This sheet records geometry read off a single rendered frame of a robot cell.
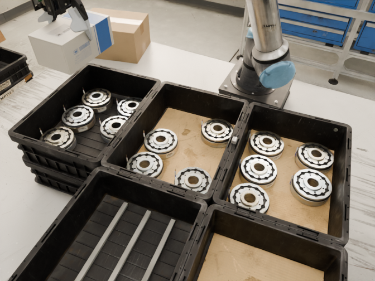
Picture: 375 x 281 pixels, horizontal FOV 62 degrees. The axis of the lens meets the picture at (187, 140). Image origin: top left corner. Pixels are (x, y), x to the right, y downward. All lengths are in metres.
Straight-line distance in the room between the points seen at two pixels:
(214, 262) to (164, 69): 1.02
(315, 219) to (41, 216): 0.78
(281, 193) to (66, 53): 0.68
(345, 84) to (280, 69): 1.97
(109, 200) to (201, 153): 0.30
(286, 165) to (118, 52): 1.00
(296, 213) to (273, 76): 0.44
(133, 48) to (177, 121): 0.61
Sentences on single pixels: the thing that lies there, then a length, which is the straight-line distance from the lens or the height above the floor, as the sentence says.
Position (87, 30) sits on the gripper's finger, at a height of 1.14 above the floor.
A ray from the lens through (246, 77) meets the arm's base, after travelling 1.25.
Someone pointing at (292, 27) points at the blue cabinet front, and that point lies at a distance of 2.82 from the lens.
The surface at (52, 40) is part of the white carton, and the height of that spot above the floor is 1.14.
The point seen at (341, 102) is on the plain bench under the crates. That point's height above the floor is 0.70.
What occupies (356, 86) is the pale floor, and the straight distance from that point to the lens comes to 3.01.
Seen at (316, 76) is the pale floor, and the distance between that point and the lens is 2.99.
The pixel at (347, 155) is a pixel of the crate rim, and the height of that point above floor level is 0.93.
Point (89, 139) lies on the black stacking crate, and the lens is 1.04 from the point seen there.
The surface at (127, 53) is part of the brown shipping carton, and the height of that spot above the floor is 0.75.
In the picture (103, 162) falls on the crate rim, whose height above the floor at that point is 0.93.
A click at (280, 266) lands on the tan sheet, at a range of 0.80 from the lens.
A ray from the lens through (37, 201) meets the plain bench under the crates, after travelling 1.11.
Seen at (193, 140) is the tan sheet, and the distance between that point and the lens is 1.00.
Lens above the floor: 1.54
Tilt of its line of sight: 45 degrees down
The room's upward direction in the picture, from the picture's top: 1 degrees clockwise
